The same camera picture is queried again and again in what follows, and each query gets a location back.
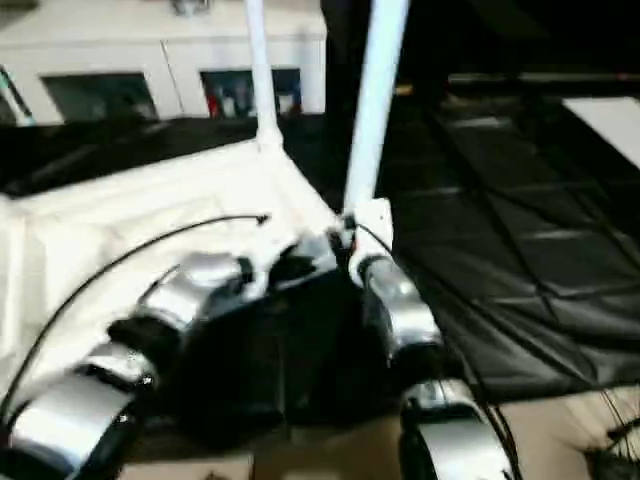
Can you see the black plastic mat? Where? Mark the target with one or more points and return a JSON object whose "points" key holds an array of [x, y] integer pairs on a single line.
{"points": [[520, 250]]}

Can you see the small tan tag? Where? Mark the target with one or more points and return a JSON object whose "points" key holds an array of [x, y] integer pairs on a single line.
{"points": [[402, 90]]}

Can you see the white flat board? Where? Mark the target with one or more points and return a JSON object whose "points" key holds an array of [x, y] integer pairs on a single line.
{"points": [[615, 125]]}

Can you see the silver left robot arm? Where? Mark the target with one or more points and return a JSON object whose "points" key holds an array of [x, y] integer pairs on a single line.
{"points": [[180, 290]]}

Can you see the black metal rail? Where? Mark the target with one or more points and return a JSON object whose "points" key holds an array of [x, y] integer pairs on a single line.
{"points": [[540, 78]]}

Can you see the small grey object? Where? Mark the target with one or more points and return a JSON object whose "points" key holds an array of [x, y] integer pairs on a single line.
{"points": [[190, 5]]}

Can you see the white plastic table top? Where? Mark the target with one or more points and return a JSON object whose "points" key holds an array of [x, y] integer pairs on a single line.
{"points": [[100, 220]]}

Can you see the white cabinet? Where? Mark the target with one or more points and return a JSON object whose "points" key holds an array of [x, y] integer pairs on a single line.
{"points": [[100, 45]]}

